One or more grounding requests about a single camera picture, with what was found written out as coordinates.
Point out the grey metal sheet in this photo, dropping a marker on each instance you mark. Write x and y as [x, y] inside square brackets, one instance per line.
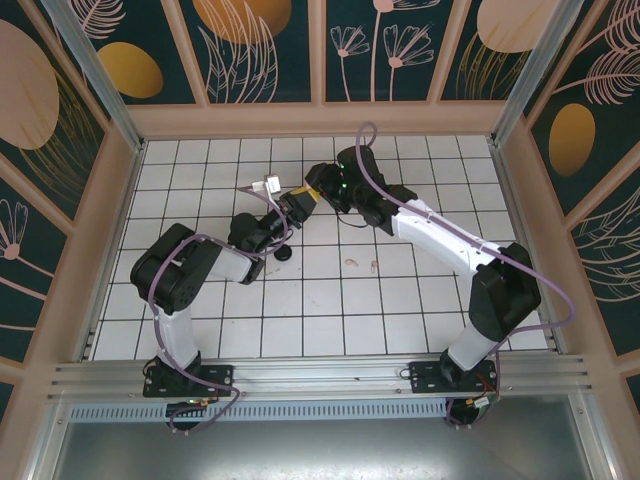
[320, 450]

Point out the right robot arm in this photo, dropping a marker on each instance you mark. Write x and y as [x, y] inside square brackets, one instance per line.
[435, 245]

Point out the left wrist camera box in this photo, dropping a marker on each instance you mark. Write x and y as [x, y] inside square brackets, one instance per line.
[271, 184]

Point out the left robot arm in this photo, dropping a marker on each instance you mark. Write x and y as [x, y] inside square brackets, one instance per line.
[170, 280]

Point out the black earbud charging case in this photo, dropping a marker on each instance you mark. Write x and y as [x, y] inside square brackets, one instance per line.
[283, 253]

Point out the aluminium side rail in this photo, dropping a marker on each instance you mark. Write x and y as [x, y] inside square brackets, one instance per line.
[125, 200]
[511, 200]

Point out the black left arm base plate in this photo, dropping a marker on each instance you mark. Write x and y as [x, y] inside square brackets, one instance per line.
[220, 375]

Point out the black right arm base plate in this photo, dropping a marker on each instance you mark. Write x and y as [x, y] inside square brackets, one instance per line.
[425, 380]

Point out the aluminium mounting rail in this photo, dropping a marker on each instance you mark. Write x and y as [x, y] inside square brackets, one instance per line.
[320, 380]

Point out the small green circuit board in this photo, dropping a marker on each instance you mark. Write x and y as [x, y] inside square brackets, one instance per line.
[482, 402]

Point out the aluminium frame post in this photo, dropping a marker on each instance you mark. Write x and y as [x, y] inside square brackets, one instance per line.
[95, 75]
[525, 75]

